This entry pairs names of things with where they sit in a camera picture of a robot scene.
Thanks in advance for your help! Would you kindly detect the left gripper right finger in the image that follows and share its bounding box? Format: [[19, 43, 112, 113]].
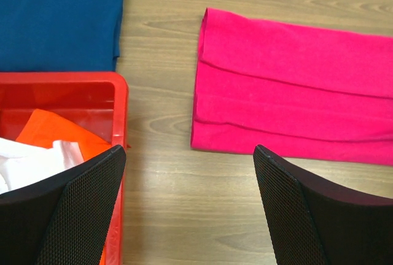
[[253, 145, 392, 264]]

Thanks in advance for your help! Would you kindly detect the folded blue t shirt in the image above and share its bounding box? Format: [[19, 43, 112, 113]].
[[1, 0, 123, 72]]

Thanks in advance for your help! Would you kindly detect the orange t shirt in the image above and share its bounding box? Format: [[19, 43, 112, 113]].
[[16, 109, 126, 264]]

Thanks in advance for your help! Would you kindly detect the magenta t shirt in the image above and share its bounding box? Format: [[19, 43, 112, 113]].
[[190, 8, 392, 165]]

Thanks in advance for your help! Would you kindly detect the pale pink t shirt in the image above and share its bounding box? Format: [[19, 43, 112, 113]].
[[1, 138, 84, 193]]

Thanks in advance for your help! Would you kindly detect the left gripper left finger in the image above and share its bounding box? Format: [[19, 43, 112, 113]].
[[1, 145, 126, 264]]

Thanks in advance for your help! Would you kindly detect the red plastic bin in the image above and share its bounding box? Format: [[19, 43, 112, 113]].
[[1, 72, 128, 264]]

